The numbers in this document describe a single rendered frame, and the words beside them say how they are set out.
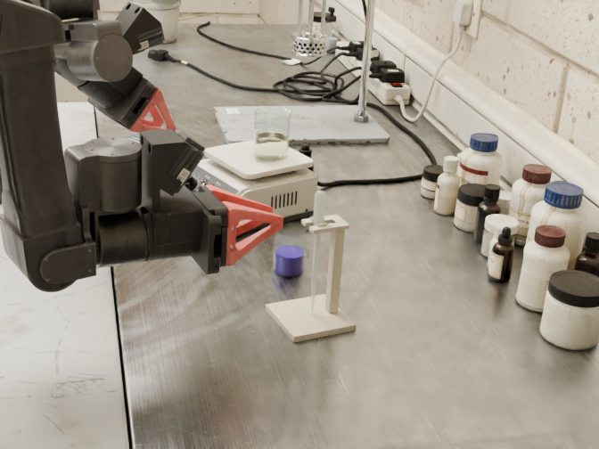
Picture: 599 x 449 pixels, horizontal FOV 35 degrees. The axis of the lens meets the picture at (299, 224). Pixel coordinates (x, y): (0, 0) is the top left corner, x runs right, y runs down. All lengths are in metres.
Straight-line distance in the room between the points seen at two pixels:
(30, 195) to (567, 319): 0.60
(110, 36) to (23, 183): 0.33
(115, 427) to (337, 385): 0.23
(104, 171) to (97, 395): 0.23
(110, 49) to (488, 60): 0.79
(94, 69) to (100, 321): 0.30
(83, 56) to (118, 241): 0.30
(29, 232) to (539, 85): 0.92
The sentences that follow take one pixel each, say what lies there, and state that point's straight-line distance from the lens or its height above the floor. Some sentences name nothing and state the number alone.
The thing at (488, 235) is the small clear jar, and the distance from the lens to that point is 1.32.
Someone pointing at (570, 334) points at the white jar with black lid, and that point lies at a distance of 1.14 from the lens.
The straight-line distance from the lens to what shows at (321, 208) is 1.06.
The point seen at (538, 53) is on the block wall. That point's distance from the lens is 1.58.
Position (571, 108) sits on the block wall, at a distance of 1.48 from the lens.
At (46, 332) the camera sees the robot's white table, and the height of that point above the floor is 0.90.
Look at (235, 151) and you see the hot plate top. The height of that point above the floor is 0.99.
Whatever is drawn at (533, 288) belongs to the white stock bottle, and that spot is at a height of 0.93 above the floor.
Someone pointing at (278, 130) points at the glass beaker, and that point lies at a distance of 1.33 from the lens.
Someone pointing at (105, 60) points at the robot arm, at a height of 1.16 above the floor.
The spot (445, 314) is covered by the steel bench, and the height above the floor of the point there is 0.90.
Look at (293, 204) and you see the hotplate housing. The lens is 1.37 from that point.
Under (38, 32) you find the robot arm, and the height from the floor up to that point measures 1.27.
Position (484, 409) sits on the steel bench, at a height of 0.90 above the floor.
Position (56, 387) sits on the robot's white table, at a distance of 1.01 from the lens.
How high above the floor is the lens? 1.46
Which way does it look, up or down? 24 degrees down
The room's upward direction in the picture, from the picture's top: 4 degrees clockwise
